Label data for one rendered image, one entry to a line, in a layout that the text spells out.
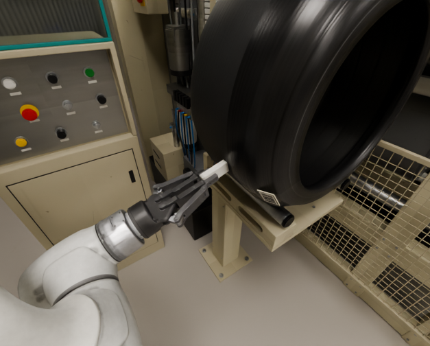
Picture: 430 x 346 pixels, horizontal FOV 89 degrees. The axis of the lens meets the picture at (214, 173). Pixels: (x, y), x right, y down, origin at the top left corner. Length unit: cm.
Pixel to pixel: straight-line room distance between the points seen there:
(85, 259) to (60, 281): 4
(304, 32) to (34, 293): 58
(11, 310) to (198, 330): 119
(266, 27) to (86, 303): 47
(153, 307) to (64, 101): 115
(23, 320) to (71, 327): 6
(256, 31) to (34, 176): 95
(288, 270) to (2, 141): 159
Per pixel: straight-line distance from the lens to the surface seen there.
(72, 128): 107
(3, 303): 33
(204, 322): 146
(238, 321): 146
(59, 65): 100
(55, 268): 48
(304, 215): 84
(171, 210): 46
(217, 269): 156
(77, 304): 39
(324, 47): 39
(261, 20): 42
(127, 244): 46
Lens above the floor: 140
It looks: 39 degrees down
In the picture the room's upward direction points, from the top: straight up
